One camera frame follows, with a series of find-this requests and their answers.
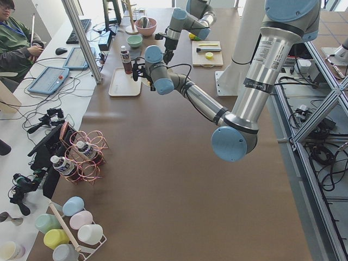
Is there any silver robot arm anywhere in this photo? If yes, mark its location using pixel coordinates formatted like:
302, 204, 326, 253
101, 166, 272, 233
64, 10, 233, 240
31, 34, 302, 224
143, 1, 320, 161
163, 0, 216, 64

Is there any tea bottle in rack far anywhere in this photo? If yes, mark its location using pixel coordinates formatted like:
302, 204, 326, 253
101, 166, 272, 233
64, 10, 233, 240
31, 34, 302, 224
76, 141, 103, 165

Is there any light blue cup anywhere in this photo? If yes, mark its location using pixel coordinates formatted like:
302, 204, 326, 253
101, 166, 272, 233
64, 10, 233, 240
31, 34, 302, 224
63, 196, 84, 216

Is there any brown tea bottle on tray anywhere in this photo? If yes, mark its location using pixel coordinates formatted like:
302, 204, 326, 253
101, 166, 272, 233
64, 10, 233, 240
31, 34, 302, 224
120, 45, 133, 74

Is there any copper wire bottle rack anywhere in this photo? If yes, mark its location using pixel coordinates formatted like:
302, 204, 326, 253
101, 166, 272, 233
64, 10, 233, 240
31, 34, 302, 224
59, 122, 109, 185

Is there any blue teach pendant near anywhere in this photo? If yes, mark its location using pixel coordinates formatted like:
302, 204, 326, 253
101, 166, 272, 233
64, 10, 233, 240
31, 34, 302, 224
27, 67, 70, 95

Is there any black keyboard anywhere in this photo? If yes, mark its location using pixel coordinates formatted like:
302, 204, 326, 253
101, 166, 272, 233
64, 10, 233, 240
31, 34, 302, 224
65, 18, 92, 45

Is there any grey cup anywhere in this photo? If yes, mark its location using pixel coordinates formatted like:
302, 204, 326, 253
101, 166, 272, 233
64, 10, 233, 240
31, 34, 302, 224
52, 244, 79, 261

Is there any grey folded cloth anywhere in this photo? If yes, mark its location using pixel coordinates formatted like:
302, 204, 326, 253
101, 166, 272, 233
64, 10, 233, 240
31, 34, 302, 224
129, 49, 141, 60

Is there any tea bottle in rack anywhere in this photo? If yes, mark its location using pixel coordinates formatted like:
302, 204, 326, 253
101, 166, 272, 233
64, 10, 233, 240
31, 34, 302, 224
76, 141, 103, 165
50, 155, 81, 182

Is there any mint cup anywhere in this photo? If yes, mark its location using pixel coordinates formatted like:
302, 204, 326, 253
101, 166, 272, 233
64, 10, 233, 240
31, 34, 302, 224
35, 213, 61, 234

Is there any pink cup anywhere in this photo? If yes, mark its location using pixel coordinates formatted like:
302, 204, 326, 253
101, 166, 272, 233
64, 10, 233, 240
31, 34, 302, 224
70, 210, 93, 230

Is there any tea bottle in rack near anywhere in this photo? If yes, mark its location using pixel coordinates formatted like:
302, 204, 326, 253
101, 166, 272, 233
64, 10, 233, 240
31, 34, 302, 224
50, 155, 81, 182

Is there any pink bowl with ice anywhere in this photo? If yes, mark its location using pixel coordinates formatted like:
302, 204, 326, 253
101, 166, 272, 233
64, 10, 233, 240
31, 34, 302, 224
135, 17, 157, 36

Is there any white cup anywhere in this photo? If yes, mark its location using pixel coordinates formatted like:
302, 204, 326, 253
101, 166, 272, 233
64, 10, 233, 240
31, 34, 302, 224
77, 224, 103, 245

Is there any white cup rack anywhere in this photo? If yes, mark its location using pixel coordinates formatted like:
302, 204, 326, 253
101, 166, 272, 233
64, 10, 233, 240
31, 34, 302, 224
48, 197, 107, 260

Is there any mint green bowl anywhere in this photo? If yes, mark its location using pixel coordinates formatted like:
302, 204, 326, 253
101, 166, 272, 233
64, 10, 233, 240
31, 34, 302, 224
127, 35, 143, 48

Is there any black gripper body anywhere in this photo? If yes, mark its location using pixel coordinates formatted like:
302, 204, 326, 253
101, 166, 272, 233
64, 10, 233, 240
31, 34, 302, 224
163, 38, 178, 61
147, 78, 154, 87

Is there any yellow cup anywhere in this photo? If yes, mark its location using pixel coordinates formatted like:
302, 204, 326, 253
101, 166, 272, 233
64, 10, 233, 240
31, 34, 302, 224
43, 229, 70, 250

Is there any half lemon on board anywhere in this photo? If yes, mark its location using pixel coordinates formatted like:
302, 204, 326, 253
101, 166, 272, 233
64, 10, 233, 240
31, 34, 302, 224
205, 52, 214, 60

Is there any cream rabbit tray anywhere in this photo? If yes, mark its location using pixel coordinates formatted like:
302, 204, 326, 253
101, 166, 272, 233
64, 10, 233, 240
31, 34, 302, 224
108, 67, 141, 97

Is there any blue teach pendant far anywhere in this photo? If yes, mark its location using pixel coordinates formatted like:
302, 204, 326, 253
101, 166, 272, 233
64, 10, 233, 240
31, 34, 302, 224
63, 47, 89, 71

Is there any black computer mouse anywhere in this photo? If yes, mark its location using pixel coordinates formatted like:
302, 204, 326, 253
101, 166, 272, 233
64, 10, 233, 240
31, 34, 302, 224
55, 47, 67, 55

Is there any wooden mug tree stand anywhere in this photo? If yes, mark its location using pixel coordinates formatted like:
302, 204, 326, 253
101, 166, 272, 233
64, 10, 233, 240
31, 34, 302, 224
122, 0, 139, 35

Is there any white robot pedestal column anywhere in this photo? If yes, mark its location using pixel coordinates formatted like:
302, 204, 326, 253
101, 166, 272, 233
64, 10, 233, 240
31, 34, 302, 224
215, 0, 265, 96

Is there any knife with black handle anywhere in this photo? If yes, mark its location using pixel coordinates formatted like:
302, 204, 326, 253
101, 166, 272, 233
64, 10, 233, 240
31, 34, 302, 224
196, 47, 221, 53

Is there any aluminium frame post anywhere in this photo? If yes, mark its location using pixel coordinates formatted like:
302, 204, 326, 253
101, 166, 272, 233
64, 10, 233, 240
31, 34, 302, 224
62, 0, 103, 84

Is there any seated person green jacket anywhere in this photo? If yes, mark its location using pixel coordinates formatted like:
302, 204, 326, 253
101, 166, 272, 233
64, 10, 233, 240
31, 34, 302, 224
1, 1, 45, 83

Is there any blue teach pendant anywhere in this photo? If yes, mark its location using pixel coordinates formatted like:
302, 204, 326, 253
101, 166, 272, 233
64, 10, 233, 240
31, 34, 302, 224
63, 47, 89, 71
27, 67, 70, 95

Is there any wooden cutting board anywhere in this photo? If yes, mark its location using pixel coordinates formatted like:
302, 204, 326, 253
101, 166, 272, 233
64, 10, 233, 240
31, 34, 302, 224
191, 41, 223, 67

